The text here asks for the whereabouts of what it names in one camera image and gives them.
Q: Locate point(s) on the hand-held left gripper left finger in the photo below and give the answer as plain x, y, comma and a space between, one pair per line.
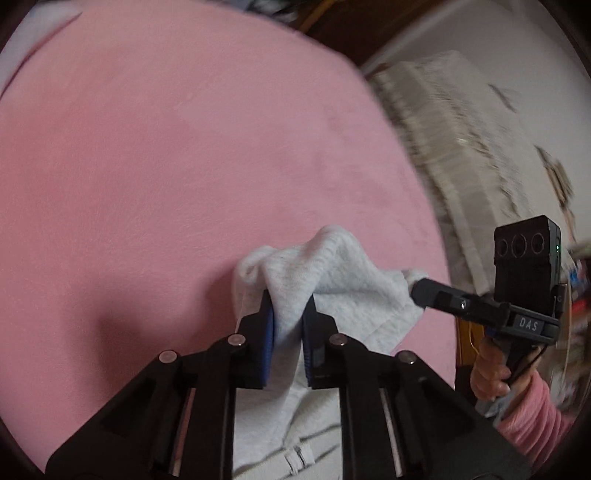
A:
268, 344

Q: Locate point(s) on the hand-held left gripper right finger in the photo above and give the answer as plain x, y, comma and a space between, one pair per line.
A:
308, 344

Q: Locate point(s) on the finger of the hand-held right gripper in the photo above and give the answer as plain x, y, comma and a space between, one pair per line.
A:
443, 297

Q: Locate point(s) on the white knit garment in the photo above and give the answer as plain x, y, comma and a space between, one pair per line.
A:
332, 277

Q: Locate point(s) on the person's right hand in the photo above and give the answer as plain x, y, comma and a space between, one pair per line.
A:
489, 374

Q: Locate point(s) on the yellow wooden drawer cabinet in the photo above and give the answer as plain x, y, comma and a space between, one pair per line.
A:
464, 344

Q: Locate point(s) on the blurred colourful clutter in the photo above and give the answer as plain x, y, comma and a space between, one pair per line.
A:
575, 323

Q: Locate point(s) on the white lace-covered furniture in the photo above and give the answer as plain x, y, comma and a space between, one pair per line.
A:
461, 138

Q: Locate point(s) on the pink blanket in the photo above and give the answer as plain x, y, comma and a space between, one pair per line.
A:
184, 161

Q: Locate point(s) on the white bed sheet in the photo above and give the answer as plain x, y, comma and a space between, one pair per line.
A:
27, 41

